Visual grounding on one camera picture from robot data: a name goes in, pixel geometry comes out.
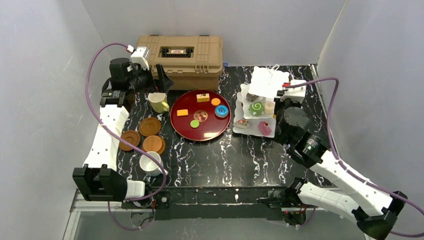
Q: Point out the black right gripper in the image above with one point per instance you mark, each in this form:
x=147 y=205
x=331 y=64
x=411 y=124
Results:
x=279 y=108

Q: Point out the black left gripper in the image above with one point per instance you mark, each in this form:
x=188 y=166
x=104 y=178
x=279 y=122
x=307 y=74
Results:
x=154 y=81

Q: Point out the white round cake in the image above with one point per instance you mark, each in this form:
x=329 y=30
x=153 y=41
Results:
x=269 y=108

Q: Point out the pink rectangular cake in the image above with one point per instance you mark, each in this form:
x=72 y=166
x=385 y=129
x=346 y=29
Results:
x=264 y=128

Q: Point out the white three-tier cake stand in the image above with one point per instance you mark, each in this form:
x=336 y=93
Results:
x=265 y=82

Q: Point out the white triangular cake slice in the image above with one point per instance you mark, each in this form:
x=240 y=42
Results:
x=241 y=123

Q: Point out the green round macaron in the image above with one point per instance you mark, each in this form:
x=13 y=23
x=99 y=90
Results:
x=194 y=124

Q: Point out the blue frosted donut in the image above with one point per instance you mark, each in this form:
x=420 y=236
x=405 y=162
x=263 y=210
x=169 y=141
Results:
x=221 y=111

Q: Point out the orange square cake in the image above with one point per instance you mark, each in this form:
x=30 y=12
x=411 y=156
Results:
x=182 y=112

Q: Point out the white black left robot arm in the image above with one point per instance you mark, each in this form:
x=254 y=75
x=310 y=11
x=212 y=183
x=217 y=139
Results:
x=98 y=179

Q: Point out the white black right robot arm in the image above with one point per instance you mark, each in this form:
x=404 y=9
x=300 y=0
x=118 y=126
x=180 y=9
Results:
x=374 y=211

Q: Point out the pale yellow mug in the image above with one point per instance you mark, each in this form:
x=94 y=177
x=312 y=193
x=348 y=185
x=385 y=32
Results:
x=158 y=102

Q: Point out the tan plastic toolbox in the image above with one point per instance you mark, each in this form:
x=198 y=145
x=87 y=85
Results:
x=192 y=62

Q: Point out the yellow rectangular cake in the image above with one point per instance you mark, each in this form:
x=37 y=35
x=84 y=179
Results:
x=202 y=97

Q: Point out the brown wooden coaster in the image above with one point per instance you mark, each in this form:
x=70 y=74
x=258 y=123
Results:
x=149 y=126

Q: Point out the orange round cookie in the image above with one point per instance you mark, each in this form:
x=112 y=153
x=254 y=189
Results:
x=215 y=101

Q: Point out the light wooden coaster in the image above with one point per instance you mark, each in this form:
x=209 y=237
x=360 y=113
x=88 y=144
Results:
x=154 y=143

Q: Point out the round red tray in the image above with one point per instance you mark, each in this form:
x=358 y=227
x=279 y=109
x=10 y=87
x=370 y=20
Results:
x=210 y=126

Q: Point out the dark brown coaster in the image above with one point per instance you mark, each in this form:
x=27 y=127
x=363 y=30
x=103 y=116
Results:
x=132 y=137

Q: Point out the white mug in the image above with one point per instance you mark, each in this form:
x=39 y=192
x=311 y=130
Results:
x=149 y=166

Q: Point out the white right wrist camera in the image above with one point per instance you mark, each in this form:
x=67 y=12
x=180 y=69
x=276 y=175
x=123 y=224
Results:
x=296 y=95

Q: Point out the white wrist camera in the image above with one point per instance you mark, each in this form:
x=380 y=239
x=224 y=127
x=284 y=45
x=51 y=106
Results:
x=139 y=55
x=296 y=95

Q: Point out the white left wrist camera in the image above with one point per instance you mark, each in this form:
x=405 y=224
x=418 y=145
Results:
x=139 y=55

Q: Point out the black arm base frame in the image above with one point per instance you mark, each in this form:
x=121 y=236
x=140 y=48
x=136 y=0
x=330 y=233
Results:
x=275 y=203

